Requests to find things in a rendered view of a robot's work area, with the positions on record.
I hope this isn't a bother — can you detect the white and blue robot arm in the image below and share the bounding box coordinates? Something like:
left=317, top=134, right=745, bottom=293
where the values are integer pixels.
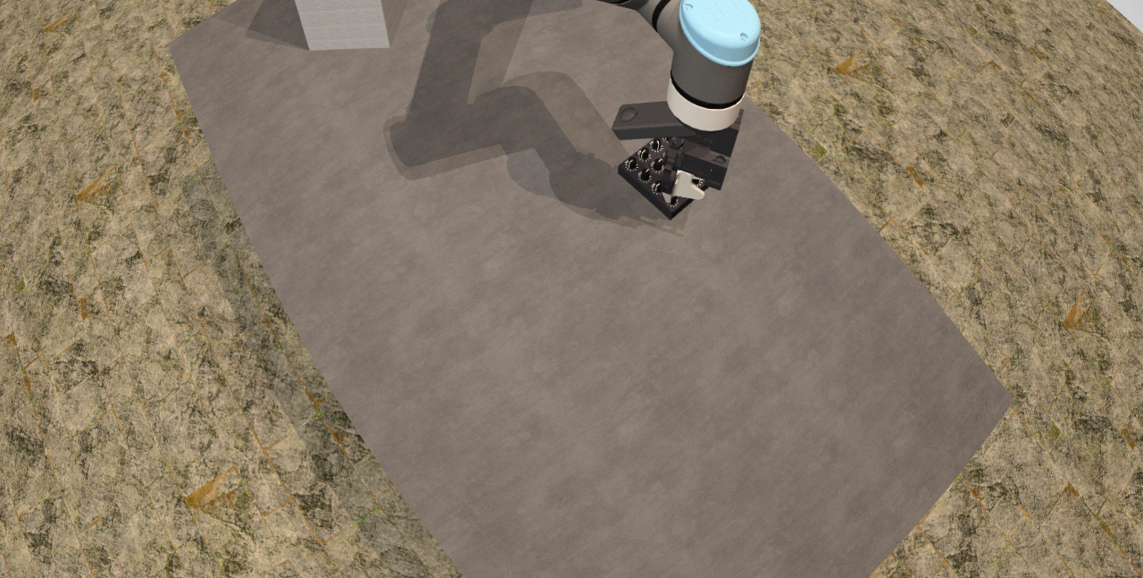
left=597, top=0, right=761, bottom=141

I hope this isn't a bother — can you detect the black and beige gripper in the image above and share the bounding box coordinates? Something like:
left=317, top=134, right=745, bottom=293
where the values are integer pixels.
left=660, top=109, right=744, bottom=204

